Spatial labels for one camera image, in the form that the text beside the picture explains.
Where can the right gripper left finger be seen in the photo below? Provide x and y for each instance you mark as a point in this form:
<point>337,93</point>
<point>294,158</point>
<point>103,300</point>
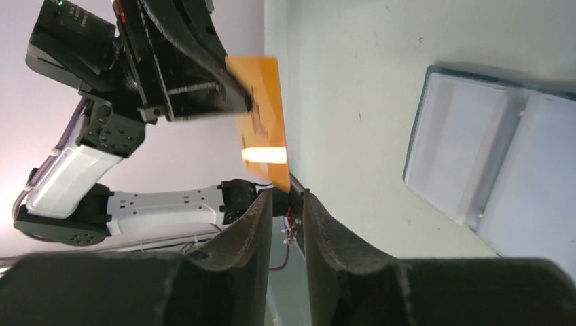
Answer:
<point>223,282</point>

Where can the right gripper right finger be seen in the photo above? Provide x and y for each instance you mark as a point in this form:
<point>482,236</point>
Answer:
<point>351,282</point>

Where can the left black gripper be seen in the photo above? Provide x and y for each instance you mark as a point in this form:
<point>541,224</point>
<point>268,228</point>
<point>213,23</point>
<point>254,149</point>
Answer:
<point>162,59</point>

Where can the orange credit card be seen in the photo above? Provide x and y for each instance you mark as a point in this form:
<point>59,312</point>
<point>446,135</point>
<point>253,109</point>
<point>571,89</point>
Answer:
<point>262,131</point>

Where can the blue card holder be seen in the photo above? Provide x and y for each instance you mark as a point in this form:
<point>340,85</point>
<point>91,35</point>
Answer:
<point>498,157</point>

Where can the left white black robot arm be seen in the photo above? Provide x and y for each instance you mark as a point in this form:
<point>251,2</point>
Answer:
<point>110,172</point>

